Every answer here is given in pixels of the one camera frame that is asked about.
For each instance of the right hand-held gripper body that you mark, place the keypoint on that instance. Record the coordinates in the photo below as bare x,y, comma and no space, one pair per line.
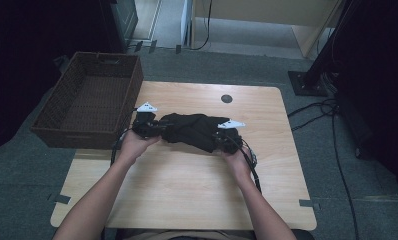
232,141

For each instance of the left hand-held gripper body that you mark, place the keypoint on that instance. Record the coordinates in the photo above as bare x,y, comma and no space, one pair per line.
145,125

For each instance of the black pants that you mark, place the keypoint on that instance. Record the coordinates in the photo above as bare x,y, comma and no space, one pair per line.
193,131

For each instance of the brown wicker basket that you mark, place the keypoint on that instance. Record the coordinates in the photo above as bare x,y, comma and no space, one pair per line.
90,103

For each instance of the person's left hand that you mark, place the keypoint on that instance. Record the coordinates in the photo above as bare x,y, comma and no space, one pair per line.
133,146

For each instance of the person's right hand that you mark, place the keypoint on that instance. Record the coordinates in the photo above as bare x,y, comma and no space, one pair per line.
240,165

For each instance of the round grey table grommet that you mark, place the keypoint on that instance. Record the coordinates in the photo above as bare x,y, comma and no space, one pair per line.
226,98

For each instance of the black metal stand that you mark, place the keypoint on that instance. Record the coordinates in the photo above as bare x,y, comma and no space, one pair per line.
307,85

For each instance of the person's lap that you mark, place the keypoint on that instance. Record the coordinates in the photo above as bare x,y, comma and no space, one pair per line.
187,235

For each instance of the white panel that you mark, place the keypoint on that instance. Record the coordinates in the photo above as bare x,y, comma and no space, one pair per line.
186,23

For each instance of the dark cabinet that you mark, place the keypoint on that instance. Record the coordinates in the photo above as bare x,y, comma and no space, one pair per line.
123,20

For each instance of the black chair armrest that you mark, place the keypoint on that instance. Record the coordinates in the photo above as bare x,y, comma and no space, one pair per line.
303,235

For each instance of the beige wooden cabinet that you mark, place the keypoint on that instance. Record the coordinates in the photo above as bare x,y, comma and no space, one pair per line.
270,11

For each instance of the black curtain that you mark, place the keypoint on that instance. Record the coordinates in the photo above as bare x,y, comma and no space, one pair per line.
380,83
27,50

